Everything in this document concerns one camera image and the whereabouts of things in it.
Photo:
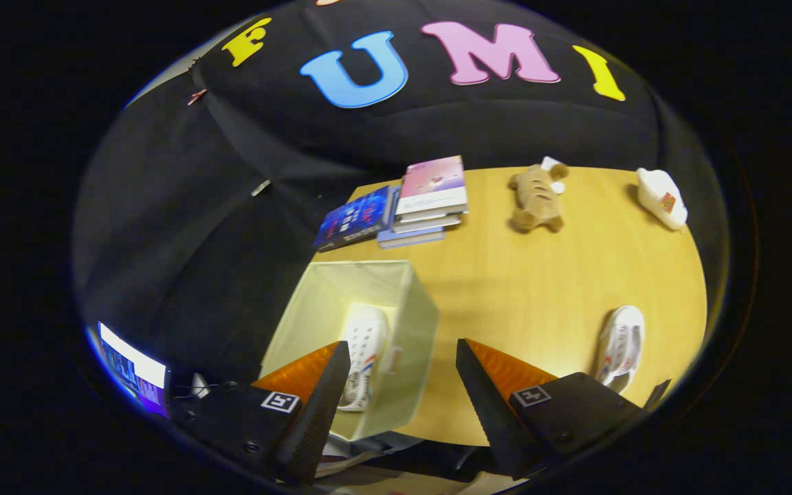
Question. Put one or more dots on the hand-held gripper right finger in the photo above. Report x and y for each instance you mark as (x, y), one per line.
(489, 412)

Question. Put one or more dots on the pink wooden clothespin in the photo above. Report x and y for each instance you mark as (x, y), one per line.
(197, 97)

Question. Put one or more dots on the cream fabric storage box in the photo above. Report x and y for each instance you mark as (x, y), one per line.
(410, 323)

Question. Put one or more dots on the pink book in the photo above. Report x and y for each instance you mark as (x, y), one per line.
(434, 182)

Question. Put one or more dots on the white shoe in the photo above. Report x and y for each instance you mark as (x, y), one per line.
(365, 337)
(623, 344)

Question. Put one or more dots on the dark blue book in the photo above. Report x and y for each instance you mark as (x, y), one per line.
(355, 220)

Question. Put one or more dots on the white plush toy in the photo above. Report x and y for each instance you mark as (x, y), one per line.
(657, 196)

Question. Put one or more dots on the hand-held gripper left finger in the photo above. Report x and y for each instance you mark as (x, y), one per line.
(324, 419)

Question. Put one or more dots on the brown plush toy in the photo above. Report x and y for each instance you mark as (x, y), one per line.
(537, 199)

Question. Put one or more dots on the grey book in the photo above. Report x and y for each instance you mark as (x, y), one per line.
(430, 221)

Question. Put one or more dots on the pale blue book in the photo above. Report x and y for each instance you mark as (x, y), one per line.
(410, 239)

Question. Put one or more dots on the computer monitor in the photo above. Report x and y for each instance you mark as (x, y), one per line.
(131, 368)

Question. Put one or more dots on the silver metal clip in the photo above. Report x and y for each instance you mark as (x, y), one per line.
(261, 187)

